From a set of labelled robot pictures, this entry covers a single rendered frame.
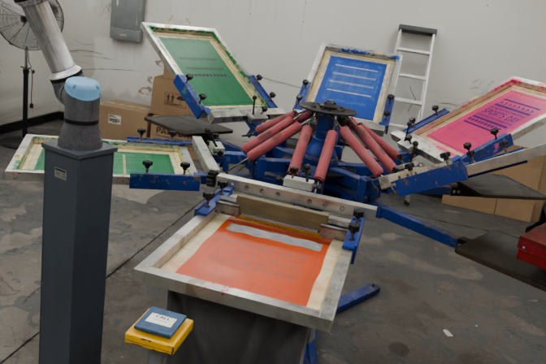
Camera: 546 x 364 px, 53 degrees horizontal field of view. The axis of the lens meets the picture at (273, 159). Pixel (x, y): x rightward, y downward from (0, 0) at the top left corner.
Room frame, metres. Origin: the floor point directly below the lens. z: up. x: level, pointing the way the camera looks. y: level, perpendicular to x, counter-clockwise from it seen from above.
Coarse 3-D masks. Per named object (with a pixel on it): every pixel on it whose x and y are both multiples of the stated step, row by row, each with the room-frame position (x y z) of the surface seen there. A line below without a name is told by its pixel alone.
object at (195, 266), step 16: (224, 224) 1.93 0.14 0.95; (240, 224) 1.95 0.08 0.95; (256, 224) 1.97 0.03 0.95; (208, 240) 1.76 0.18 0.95; (256, 240) 1.82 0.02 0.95; (192, 256) 1.63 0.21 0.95; (208, 256) 1.65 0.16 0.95; (176, 272) 1.51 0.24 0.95; (192, 272) 1.52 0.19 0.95; (208, 272) 1.54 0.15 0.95; (224, 272) 1.55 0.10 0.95; (240, 272) 1.57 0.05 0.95
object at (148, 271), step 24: (168, 240) 1.64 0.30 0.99; (144, 264) 1.46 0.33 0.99; (336, 264) 1.65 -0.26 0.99; (168, 288) 1.41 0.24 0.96; (192, 288) 1.39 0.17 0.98; (216, 288) 1.38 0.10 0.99; (336, 288) 1.49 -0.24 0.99; (264, 312) 1.34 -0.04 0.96; (288, 312) 1.33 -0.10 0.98; (312, 312) 1.33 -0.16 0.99
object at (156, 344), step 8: (192, 320) 1.27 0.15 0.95; (184, 328) 1.23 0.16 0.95; (192, 328) 1.27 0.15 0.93; (128, 336) 1.17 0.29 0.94; (136, 336) 1.17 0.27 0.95; (144, 336) 1.17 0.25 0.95; (152, 336) 1.17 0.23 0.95; (160, 336) 1.18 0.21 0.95; (176, 336) 1.19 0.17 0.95; (184, 336) 1.22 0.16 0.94; (136, 344) 1.17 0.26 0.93; (144, 344) 1.16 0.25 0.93; (152, 344) 1.16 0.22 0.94; (160, 344) 1.15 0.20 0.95; (168, 344) 1.15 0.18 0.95; (176, 344) 1.17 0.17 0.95; (152, 352) 1.21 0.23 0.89; (160, 352) 1.16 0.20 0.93; (168, 352) 1.15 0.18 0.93; (152, 360) 1.21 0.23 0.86; (160, 360) 1.20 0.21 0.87
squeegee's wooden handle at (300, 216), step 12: (240, 204) 1.97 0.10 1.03; (252, 204) 1.96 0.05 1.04; (264, 204) 1.95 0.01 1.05; (276, 204) 1.95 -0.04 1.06; (264, 216) 1.95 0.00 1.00; (276, 216) 1.94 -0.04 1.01; (288, 216) 1.93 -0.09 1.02; (300, 216) 1.93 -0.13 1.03; (312, 216) 1.92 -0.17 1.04; (324, 216) 1.91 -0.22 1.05; (312, 228) 1.91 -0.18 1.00
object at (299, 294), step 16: (272, 240) 1.84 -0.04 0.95; (320, 240) 1.91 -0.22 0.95; (320, 256) 1.77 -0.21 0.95; (304, 272) 1.63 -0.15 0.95; (240, 288) 1.47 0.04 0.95; (256, 288) 1.48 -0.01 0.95; (272, 288) 1.49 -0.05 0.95; (288, 288) 1.51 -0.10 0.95; (304, 288) 1.52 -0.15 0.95; (304, 304) 1.43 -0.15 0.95
